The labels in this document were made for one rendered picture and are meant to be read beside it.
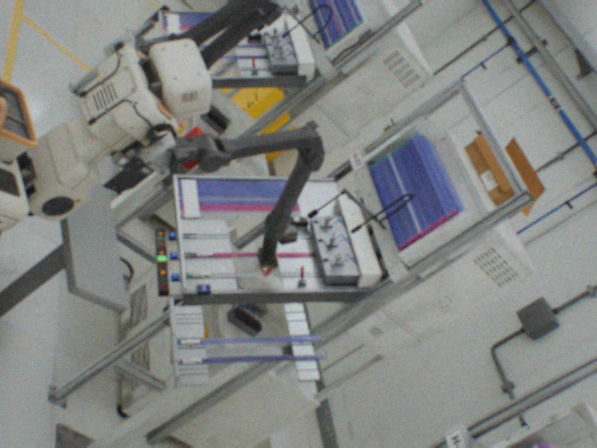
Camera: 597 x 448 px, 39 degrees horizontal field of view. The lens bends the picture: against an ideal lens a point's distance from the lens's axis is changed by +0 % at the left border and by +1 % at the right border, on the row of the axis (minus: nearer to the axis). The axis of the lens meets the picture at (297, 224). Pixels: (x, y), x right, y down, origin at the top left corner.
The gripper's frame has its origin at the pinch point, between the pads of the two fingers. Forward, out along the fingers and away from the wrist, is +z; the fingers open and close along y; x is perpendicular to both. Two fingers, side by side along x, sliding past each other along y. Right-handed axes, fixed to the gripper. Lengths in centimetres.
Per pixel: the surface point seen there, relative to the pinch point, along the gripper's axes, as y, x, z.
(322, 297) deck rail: -10.1, -21.1, 3.5
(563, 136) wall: 146, -204, 27
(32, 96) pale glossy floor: 173, 97, 28
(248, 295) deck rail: -10.0, 7.7, 1.7
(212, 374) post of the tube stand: -38.4, 23.1, 12.3
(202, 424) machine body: -6, 19, 83
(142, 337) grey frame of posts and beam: -13, 46, 19
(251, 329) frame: 6.9, 0.4, 37.6
